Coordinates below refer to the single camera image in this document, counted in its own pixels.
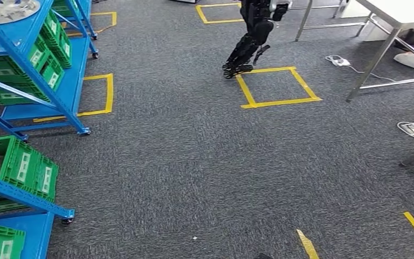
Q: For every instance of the blue metal shelf rack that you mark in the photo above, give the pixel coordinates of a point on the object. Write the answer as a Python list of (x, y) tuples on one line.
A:
[(85, 21), (35, 236), (25, 63)]

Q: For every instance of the humanoid robot black legs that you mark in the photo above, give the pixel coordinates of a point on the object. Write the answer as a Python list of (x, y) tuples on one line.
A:
[(257, 21)]

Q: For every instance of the white power strip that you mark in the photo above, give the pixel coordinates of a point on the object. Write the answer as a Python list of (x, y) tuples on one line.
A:
[(339, 61)]

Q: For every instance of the grey plastic wheel hubcap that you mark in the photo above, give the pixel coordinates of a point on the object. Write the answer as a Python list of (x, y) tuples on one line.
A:
[(10, 9)]

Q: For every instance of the white table steel legs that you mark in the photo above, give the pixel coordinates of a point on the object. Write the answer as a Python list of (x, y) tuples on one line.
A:
[(407, 10)]

